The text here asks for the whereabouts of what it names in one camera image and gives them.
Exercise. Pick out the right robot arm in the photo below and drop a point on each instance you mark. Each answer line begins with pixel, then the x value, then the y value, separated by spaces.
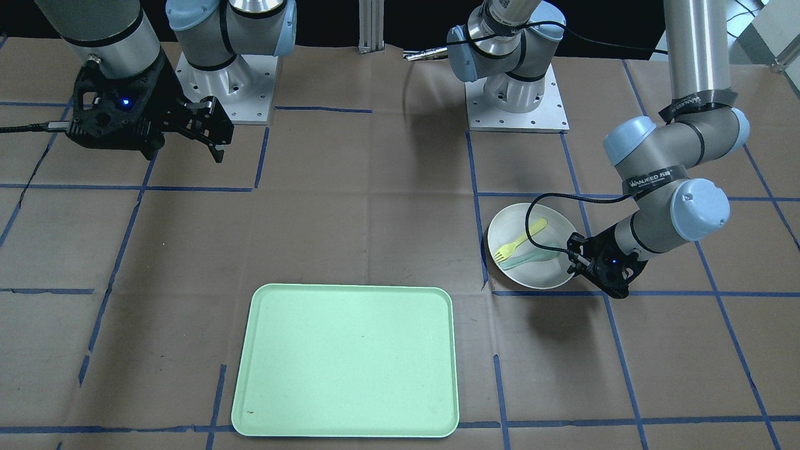
pixel 212 33

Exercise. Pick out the white round plate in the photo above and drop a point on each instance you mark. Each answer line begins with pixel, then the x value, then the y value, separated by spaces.
pixel 507 225

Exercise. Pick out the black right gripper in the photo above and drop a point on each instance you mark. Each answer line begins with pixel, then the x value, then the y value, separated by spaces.
pixel 166 95

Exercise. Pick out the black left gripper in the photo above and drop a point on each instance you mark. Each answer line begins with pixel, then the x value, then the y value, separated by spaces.
pixel 582 254

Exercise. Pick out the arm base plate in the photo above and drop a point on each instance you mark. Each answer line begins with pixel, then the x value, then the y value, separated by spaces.
pixel 550 119
pixel 245 88

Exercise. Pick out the silver metal connector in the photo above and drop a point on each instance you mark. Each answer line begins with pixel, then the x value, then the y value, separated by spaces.
pixel 433 54

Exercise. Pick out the teal plastic spoon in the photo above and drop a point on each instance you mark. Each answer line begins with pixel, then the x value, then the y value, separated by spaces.
pixel 535 256

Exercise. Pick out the yellow plastic fork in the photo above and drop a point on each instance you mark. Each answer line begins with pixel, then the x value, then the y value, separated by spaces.
pixel 507 250

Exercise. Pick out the light green tray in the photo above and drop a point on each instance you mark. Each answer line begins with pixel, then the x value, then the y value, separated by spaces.
pixel 346 361

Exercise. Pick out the aluminium frame post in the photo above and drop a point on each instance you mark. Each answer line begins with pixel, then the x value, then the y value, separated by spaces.
pixel 371 26

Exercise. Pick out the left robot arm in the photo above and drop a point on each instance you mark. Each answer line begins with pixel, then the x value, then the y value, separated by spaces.
pixel 511 43

